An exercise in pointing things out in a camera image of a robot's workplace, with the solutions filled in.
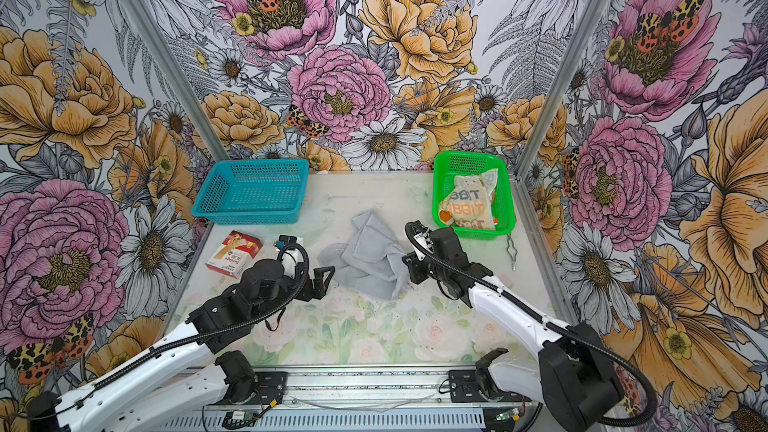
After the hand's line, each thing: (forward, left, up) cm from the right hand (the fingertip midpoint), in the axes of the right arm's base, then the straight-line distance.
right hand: (406, 267), depth 84 cm
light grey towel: (+6, +11, -7) cm, 14 cm away
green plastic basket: (+48, -19, -6) cm, 52 cm away
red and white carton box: (+10, +52, -6) cm, 53 cm away
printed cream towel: (+27, -24, -6) cm, 36 cm away
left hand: (-5, +23, +6) cm, 24 cm away
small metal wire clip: (+11, -35, -11) cm, 38 cm away
